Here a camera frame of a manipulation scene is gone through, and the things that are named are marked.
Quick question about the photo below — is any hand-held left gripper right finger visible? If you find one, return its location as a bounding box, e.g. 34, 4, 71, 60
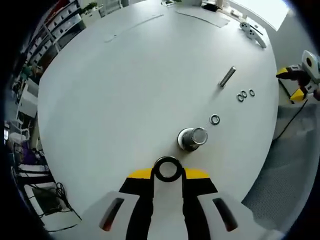
181, 167, 273, 240

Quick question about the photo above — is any white game controller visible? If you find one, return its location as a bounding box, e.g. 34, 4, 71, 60
239, 21, 268, 49

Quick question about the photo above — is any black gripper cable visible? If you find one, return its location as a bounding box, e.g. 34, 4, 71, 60
274, 99, 310, 140

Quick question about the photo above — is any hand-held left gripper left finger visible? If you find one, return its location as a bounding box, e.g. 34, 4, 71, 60
83, 167, 155, 240

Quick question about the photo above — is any shelf rack of white bins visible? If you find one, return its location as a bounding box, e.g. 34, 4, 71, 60
23, 0, 87, 65

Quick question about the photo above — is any black round object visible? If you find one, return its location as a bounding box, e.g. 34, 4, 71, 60
201, 1, 219, 11

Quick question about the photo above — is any black floor cable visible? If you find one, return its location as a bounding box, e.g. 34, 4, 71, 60
54, 181, 83, 221

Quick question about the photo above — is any slim steel bolt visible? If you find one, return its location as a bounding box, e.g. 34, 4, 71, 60
217, 65, 237, 89

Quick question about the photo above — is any steel threaded stud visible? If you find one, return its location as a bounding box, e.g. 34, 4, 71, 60
177, 126, 209, 153

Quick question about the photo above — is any grey mesh chair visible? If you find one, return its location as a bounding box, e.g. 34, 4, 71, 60
241, 103, 315, 227

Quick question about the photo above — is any white paper sheet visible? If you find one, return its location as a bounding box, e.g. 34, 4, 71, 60
174, 4, 231, 29

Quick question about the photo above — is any small green plant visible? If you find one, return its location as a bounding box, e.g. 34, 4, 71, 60
83, 1, 99, 12

